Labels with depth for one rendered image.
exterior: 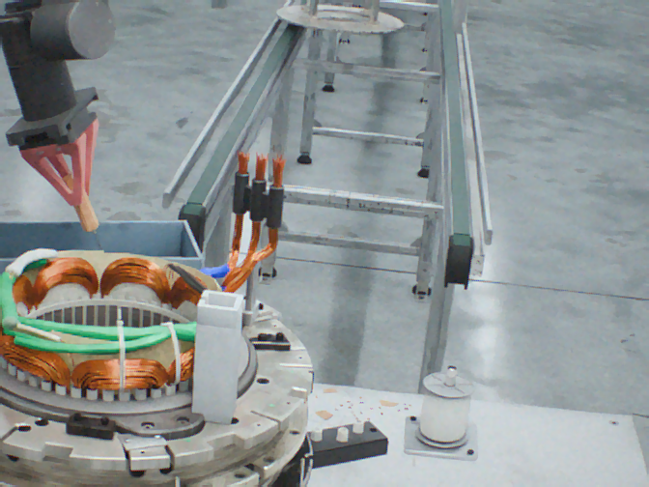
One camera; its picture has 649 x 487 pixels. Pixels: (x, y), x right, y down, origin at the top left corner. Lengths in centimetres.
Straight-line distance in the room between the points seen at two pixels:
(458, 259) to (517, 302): 178
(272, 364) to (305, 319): 276
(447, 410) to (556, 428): 18
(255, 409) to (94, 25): 41
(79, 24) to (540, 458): 78
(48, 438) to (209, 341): 13
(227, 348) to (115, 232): 50
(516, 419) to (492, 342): 211
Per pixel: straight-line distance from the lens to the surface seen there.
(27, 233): 136
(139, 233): 137
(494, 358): 366
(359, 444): 151
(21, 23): 122
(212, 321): 88
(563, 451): 160
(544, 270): 437
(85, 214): 129
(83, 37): 117
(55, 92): 124
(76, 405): 92
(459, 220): 238
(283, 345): 103
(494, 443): 159
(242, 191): 102
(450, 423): 154
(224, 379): 90
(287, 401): 96
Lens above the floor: 154
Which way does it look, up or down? 21 degrees down
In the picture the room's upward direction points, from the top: 6 degrees clockwise
